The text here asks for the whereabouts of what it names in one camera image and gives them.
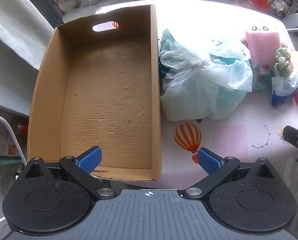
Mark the white green plastic bag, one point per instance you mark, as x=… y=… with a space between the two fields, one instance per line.
x=201 y=87

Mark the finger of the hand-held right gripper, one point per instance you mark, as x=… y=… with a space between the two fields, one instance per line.
x=292 y=133

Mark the red plastic bag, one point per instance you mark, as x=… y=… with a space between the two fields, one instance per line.
x=260 y=1

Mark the white quilted blanket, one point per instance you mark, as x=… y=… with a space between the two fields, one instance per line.
x=11 y=20

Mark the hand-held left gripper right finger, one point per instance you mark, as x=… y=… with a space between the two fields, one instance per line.
x=208 y=160

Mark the pink printed tablecloth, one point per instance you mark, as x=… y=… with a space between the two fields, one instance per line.
x=228 y=140

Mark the pink plush toy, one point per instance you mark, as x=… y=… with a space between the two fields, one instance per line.
x=260 y=28

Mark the dark suitcase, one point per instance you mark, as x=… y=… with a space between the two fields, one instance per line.
x=45 y=7

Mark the brown cardboard box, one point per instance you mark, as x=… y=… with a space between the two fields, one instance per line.
x=109 y=92

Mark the pink sponge cloth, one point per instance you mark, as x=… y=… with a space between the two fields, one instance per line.
x=261 y=47

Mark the blue white soft pack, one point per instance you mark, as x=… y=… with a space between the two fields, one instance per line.
x=283 y=87

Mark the carton with orange print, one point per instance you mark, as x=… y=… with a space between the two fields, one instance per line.
x=6 y=140

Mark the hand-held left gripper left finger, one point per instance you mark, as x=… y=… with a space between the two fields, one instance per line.
x=90 y=160

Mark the grey padded seat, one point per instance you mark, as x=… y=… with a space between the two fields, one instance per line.
x=292 y=20

